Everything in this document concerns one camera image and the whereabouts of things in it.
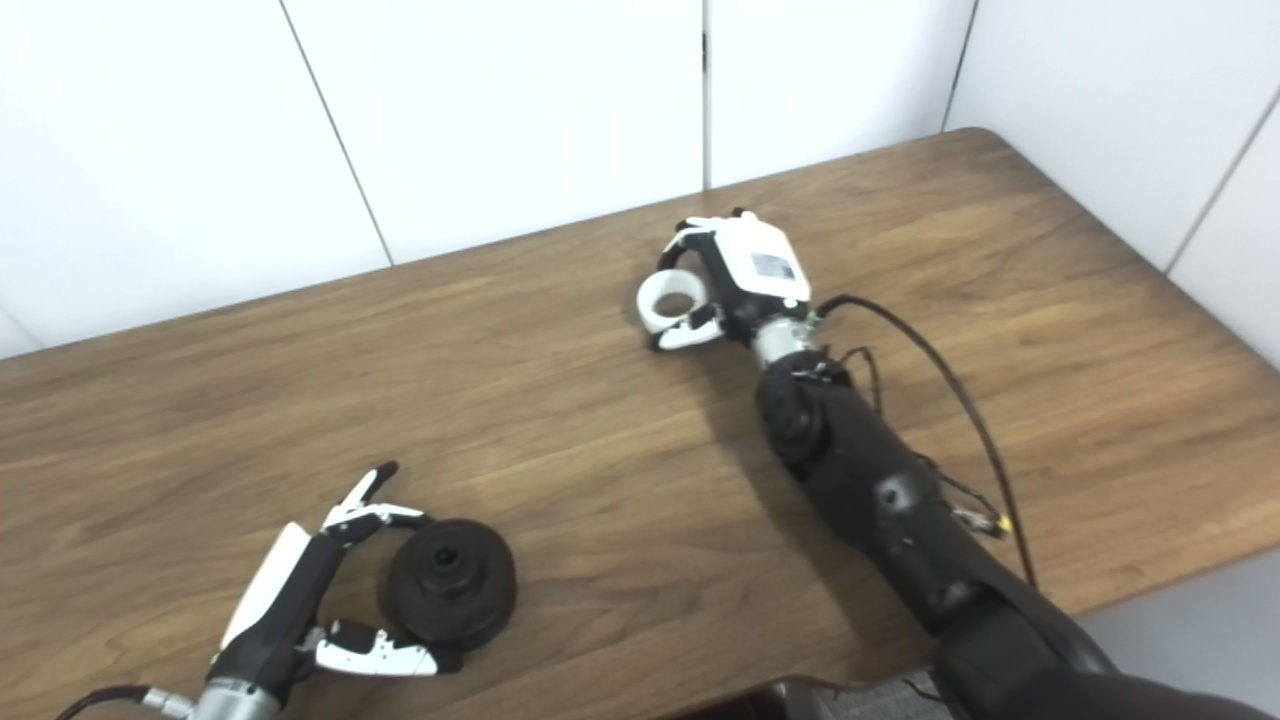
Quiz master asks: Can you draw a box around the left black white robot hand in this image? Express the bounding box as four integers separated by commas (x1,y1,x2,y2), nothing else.
205,460,466,706

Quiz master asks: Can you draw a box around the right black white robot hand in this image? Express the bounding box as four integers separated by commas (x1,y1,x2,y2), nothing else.
650,208,813,353

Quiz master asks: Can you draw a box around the white plastic ring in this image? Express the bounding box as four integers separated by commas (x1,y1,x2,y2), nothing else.
638,270,706,335

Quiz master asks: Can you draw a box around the round black plastic part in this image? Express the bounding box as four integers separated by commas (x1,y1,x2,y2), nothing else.
388,519,519,649

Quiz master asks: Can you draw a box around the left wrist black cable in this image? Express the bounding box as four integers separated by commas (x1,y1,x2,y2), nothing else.
55,683,201,720

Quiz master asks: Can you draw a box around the right arm thin wire bundle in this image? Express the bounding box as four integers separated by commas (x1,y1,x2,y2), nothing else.
835,345,1013,536

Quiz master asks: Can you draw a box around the grey floor mat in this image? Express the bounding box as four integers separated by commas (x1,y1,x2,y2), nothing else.
790,675,946,720

